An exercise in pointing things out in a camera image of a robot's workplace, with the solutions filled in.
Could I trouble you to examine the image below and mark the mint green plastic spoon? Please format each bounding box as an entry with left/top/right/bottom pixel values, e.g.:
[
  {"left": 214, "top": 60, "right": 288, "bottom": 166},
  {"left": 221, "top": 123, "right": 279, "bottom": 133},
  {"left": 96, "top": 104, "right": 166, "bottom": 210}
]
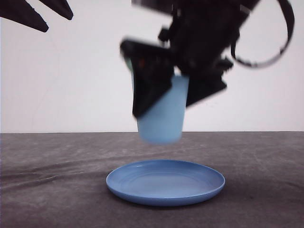
[{"left": 124, "top": 58, "right": 133, "bottom": 73}]

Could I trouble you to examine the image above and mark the light blue plastic cup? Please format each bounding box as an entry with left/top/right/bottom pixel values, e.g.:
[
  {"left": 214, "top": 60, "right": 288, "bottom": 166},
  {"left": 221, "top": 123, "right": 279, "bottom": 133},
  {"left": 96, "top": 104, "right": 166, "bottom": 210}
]
[{"left": 135, "top": 75, "right": 189, "bottom": 144}]

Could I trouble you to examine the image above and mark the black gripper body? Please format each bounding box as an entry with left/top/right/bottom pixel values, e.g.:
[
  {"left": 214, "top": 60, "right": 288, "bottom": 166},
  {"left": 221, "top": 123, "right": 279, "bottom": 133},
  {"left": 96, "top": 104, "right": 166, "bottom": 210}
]
[{"left": 158, "top": 0, "right": 258, "bottom": 74}]

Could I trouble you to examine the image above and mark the blue plastic plate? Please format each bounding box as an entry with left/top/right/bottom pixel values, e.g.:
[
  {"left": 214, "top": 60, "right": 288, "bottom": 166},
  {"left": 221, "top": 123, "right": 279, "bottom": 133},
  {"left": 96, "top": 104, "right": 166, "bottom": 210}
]
[{"left": 106, "top": 160, "right": 226, "bottom": 207}]

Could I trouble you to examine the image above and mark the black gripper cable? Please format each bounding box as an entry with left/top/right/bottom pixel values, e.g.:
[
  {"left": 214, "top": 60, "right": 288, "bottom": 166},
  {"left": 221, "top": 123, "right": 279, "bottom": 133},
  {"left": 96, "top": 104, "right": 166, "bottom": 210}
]
[{"left": 230, "top": 0, "right": 296, "bottom": 69}]

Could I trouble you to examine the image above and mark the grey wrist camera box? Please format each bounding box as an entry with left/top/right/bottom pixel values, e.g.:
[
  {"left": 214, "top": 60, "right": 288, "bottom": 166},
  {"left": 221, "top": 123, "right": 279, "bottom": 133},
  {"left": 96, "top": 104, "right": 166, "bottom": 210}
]
[{"left": 131, "top": 0, "right": 176, "bottom": 14}]

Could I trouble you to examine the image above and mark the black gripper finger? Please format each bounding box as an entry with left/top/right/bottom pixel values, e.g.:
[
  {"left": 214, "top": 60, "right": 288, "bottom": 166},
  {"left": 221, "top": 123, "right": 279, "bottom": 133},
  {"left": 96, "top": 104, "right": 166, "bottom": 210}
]
[
  {"left": 0, "top": 0, "right": 49, "bottom": 32},
  {"left": 120, "top": 39, "right": 174, "bottom": 118},
  {"left": 186, "top": 59, "right": 233, "bottom": 107},
  {"left": 28, "top": 0, "right": 74, "bottom": 20}
]

